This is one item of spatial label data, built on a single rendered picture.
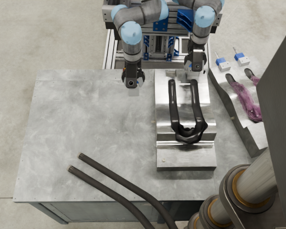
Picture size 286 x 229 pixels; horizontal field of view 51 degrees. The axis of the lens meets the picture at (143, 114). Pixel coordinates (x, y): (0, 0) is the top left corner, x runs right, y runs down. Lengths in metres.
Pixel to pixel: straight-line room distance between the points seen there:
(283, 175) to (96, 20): 2.83
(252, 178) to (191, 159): 0.83
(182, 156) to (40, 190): 0.64
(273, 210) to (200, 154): 0.77
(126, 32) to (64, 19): 2.04
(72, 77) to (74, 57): 1.14
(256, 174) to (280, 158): 0.18
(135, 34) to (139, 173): 0.62
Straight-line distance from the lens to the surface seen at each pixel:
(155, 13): 1.24
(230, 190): 0.62
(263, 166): 0.49
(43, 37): 3.02
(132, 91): 1.39
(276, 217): 0.64
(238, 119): 1.48
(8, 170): 2.43
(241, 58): 1.66
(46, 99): 1.62
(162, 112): 1.39
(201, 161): 1.36
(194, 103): 1.46
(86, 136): 1.47
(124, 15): 1.21
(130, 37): 1.12
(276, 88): 0.34
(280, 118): 0.33
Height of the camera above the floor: 2.12
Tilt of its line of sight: 62 degrees down
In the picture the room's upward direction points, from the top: straight up
